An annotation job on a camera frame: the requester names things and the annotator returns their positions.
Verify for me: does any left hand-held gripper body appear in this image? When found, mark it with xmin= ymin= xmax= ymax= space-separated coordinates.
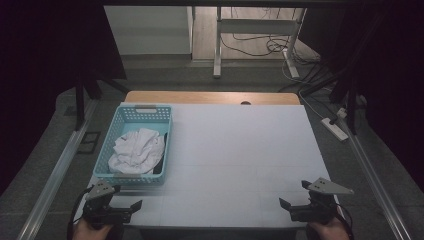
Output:
xmin=81 ymin=179 xmax=134 ymax=230

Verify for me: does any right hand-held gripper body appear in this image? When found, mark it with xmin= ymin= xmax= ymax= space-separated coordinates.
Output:
xmin=289 ymin=176 xmax=355 ymax=224

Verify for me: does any white and black garment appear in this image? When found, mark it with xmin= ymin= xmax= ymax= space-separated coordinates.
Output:
xmin=107 ymin=127 xmax=169 ymax=175

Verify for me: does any light blue plastic basket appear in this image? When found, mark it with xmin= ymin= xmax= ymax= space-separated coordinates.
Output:
xmin=92 ymin=104 xmax=174 ymax=187

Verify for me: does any person's right hand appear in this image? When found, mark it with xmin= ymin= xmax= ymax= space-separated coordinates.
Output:
xmin=305 ymin=215 xmax=351 ymax=240

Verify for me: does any person's left hand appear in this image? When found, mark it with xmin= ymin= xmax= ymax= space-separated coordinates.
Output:
xmin=72 ymin=219 xmax=115 ymax=240

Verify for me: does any white power strip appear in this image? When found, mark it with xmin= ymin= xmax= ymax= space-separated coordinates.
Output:
xmin=320 ymin=117 xmax=350 ymax=143

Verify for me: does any black stand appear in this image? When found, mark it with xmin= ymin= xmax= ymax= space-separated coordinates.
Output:
xmin=74 ymin=68 xmax=130 ymax=132
xmin=329 ymin=74 xmax=360 ymax=136

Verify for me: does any wooden table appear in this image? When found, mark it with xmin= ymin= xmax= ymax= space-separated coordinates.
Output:
xmin=124 ymin=90 xmax=302 ymax=106

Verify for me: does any white cabinet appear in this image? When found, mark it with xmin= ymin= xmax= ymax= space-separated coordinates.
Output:
xmin=103 ymin=5 xmax=196 ymax=56

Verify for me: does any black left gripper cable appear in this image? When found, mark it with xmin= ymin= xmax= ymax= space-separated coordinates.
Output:
xmin=66 ymin=185 xmax=95 ymax=240

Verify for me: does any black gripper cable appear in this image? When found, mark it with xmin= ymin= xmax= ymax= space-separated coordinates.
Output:
xmin=332 ymin=202 xmax=355 ymax=240
xmin=66 ymin=185 xmax=95 ymax=240

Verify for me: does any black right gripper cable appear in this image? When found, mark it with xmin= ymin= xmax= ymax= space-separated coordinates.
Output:
xmin=332 ymin=202 xmax=355 ymax=240

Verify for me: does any small black floor frame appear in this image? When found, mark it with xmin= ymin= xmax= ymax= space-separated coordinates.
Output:
xmin=76 ymin=131 xmax=102 ymax=155

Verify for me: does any metal floor rail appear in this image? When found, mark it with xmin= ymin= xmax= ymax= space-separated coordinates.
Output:
xmin=15 ymin=99 xmax=100 ymax=240
xmin=337 ymin=117 xmax=414 ymax=240

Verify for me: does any white floor cable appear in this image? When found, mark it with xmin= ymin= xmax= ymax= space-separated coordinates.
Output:
xmin=297 ymin=87 xmax=334 ymax=121

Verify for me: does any black floor cable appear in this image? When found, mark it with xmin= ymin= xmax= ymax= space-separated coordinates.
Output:
xmin=219 ymin=32 xmax=292 ymax=58

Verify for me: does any white desk frame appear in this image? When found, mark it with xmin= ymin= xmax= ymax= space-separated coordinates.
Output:
xmin=212 ymin=6 xmax=308 ymax=80

